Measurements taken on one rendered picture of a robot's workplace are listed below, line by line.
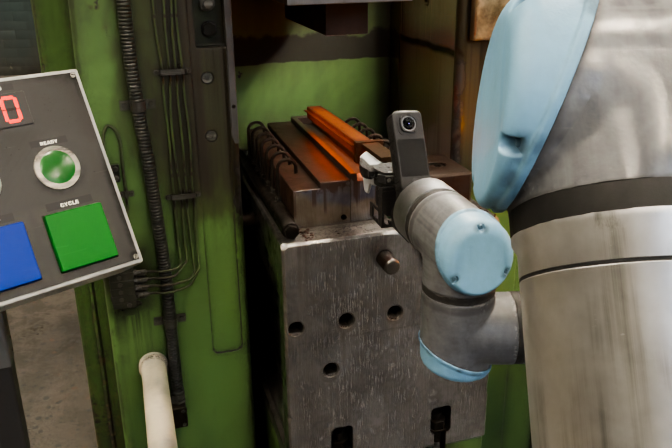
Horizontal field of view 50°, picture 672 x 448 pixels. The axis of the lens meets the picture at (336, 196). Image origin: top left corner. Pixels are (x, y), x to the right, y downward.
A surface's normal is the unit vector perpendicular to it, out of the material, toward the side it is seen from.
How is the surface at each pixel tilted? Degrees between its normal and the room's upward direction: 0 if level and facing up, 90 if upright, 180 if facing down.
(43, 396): 0
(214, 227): 90
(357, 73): 90
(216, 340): 90
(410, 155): 60
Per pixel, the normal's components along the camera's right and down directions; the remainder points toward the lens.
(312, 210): 0.29, 0.32
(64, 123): 0.57, -0.26
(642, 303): -0.39, -0.23
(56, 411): -0.01, -0.94
